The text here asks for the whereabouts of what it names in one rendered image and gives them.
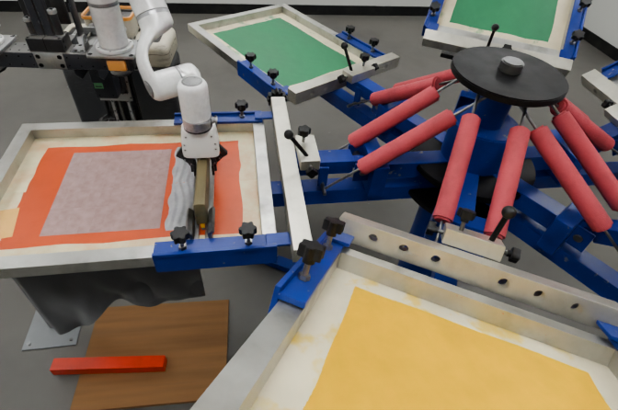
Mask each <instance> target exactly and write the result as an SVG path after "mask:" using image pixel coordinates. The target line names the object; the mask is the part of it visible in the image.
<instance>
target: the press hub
mask: <svg viewBox="0 0 618 410"><path fill-rule="evenodd" d="M451 70H452V74H453V75H454V76H455V78H456V79H457V80H458V81H459V82H460V83H461V84H462V85H464V86H465V87H467V88H468V89H470V90H472V91H473V92H475V93H477V94H478V95H480V98H482V97H486V99H485V100H483V101H481V102H479V103H478V104H477V105H476V109H475V114H476V115H477V116H478V117H479V118H480V119H481V123H480V126H479V130H478V133H477V136H476V140H475V146H474V149H473V152H472V155H471V159H470V163H469V166H468V169H467V173H471V174H475V175H479V179H478V188H477V195H476V204H475V211H476V216H478V217H481V218H484V219H486V218H487V215H488V212H489V208H490V207H489V206H487V205H486V204H485V203H487V204H491V200H492V197H493V193H494V189H495V185H496V182H497V179H496V178H495V177H493V176H492V175H493V174H496V173H497V172H498V171H499V169H500V165H501V161H502V157H503V154H504V150H505V146H506V142H507V139H508V135H509V129H510V128H512V127H514V126H519V125H518V123H517V122H516V120H515V119H514V118H512V117H511V116H510V115H508V113H509V110H510V108H511V106H518V107H526V108H540V107H547V106H552V105H554V104H556V103H559V102H560V101H562V100H563V99H564V98H565V96H566V95H567V92H568V89H569V85H568V82H567V80H566V78H565V77H564V76H563V75H562V74H561V73H560V72H559V71H558V70H557V69H556V68H554V66H552V65H551V64H549V63H547V62H545V61H543V60H541V59H539V58H536V57H534V56H531V55H530V54H527V53H524V52H520V51H514V50H511V49H506V48H499V47H490V46H478V47H471V48H467V49H464V50H461V51H458V52H457V53H456V54H455V55H454V56H453V58H452V62H451ZM480 98H479V99H480ZM472 110H473V107H471V108H469V109H467V110H465V111H464V112H462V113H460V114H458V115H457V116H455V118H456V119H457V121H456V125H454V126H452V127H450V128H449V129H448V130H446V135H445V137H444V140H443V142H439V141H438V140H436V139H435V138H431V139H429V140H427V141H425V142H424V143H422V144H420V145H419V146H417V147H415V148H413V149H411V150H410V151H409V152H418V151H439V150H441V151H442V154H443V156H444V157H445V159H446V160H447V161H448V163H449V159H450V156H451V152H452V148H453V144H454V141H455V137H456V134H457V131H458V128H459V125H460V121H461V118H462V115H464V114H467V113H472ZM448 163H438V164H420V165H418V166H417V171H418V172H419V173H420V174H421V175H422V176H423V177H425V178H426V179H427V180H428V181H429V182H430V183H431V184H432V185H434V186H435V187H436V188H413V189H410V190H409V191H408V194H409V195H410V197H411V198H412V199H413V200H414V201H415V202H416V203H417V204H418V205H419V207H418V212H417V215H416V217H415V220H414V222H413V224H412V227H411V230H410V233H411V234H413V235H416V236H420V237H423V238H424V233H425V231H426V228H427V226H428V223H429V219H430V217H431V215H432V213H433V211H434V208H435V206H436V203H437V200H438V196H439V194H440V190H441V184H442V181H443V179H444V175H445V172H446V168H447V165H448ZM535 176H536V173H535V168H534V165H533V162H532V160H531V159H524V162H523V166H522V170H521V177H520V178H521V179H522V180H524V181H525V182H527V183H529V184H530V185H533V184H534V181H535ZM398 266H399V267H402V268H407V269H410V270H412V271H415V272H417V273H420V274H423V275H426V276H428V277H431V272H432V271H431V270H428V269H425V268H421V267H418V266H415V265H412V264H410V263H407V262H405V261H402V260H399V262H398Z"/></svg>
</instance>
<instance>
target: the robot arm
mask: <svg viewBox="0 0 618 410"><path fill-rule="evenodd" d="M86 1H87V4H88V7H89V11H90V14H91V17H92V20H93V23H94V27H95V30H96V33H97V38H98V43H97V44H96V49H97V51H98V52H100V53H102V54H107V55H117V54H123V53H125V52H128V51H130V50H132V48H133V47H134V44H133V41H132V40H130V39H128V38H127V34H126V30H127V29H126V28H125V26H124V22H123V18H122V14H121V11H120V4H119V0H86ZM129 3H130V5H131V8H132V11H133V14H134V15H135V17H136V20H137V22H138V24H139V27H140V29H141V35H140V38H139V40H138V43H137V47H136V53H135V54H136V63H137V67H138V70H139V73H140V75H141V77H142V79H143V83H144V85H145V88H146V89H147V91H148V93H149V95H150V96H151V97H152V98H153V99H154V100H157V101H164V100H167V99H170V98H173V97H178V100H179V105H180V110H181V116H182V120H183V123H182V124H181V144H182V146H181V147H180V148H179V150H178V151H177V153H176V157H178V158H180V159H183V160H184V161H185V162H187V163H188V164H189V165H190V167H191V172H194V176H196V169H197V164H196V160H195V159H194V158H209V157H210V158H211V160H212V174H213V175H215V171H217V162H219V161H220V160H221V159H222V157H225V156H226V155H227V154H228V152H227V150H226V149H225V148H223V147H222V146H221V145H220V142H219V136H218V131H217V128H216V125H215V123H214V122H217V118H215V117H213V116H212V114H211V107H210V99H209V90H208V85H207V83H206V81H205V80H204V79H203V78H201V76H200V71H199V69H198V68H197V67H196V66H195V65H193V64H192V63H183V64H180V65H177V66H172V67H169V68H166V69H162V70H158V71H155V72H154V71H153V69H152V67H151V64H150V62H149V57H148V52H149V49H150V46H151V45H152V43H153V42H154V41H155V40H156V39H158V38H159V37H160V36H162V35H163V34H165V33H166V32H167V31H169V30H170V29H171V28H172V26H173V24H174V21H173V18H172V16H171V14H170V12H169V9H168V7H167V4H166V0H129Z"/></svg>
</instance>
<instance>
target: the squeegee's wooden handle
mask: <svg viewBox="0 0 618 410"><path fill-rule="evenodd" d="M210 167H211V158H210V157H209V158H197V169H196V181H195V192H194V204H193V207H194V212H195V217H196V223H197V224H202V223H208V221H209V213H208V210H209V188H210Z"/></svg>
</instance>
